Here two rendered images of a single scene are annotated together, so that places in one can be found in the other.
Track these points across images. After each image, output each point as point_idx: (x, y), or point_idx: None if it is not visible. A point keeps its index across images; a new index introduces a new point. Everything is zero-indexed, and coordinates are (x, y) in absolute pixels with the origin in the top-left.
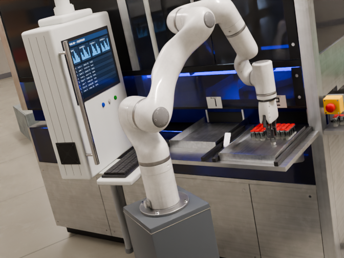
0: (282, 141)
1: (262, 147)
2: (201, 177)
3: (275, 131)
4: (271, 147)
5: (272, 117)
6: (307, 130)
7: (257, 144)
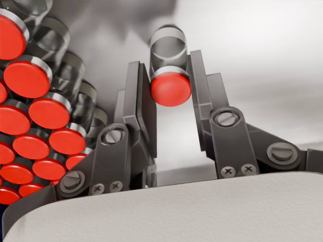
0: (87, 19)
1: (231, 81)
2: None
3: (143, 85)
4: (231, 23)
5: (256, 240)
6: None
7: (191, 127)
